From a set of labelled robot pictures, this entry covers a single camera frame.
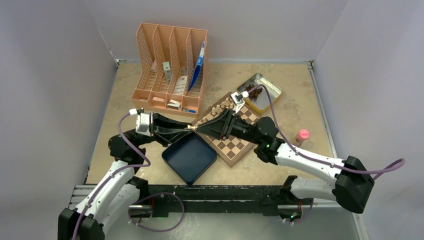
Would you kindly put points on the dark blue tray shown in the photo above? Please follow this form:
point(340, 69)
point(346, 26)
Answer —
point(190, 157)

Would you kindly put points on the pink eraser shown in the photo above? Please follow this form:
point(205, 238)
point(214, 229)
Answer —
point(158, 99)

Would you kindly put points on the pink capped small bottle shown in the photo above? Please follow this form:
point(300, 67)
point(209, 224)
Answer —
point(301, 136)

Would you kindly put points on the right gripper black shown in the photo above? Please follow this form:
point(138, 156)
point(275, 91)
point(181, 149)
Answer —
point(220, 127)

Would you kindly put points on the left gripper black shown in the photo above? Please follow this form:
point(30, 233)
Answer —
point(170, 134)

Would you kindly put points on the green white small box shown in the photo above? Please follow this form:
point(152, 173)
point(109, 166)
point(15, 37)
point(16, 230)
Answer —
point(167, 71)

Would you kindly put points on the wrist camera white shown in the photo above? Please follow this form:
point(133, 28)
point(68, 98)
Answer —
point(143, 121)
point(239, 100)

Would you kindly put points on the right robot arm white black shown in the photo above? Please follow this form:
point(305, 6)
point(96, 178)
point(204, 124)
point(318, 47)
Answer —
point(344, 181)

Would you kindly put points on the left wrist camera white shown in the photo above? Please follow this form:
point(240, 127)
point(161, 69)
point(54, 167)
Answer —
point(143, 121)

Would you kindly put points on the yellow metal tin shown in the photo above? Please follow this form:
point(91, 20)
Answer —
point(262, 104)

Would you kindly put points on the wooden chess board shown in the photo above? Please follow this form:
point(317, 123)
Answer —
point(232, 149)

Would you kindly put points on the white stapler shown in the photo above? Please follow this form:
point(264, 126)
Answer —
point(173, 104)

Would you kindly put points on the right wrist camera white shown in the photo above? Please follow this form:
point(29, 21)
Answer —
point(239, 100)

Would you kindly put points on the pile of dark chess pieces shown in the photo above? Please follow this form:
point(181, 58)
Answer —
point(255, 93)

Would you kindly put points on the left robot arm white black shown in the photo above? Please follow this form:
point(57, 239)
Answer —
point(92, 218)

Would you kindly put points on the blue folder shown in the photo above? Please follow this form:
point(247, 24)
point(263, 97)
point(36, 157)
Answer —
point(198, 66)

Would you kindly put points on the pink plastic desk organizer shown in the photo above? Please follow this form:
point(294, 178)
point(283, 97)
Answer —
point(180, 46)

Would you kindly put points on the white labelled tube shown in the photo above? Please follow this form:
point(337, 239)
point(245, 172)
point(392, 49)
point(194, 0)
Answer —
point(180, 85)

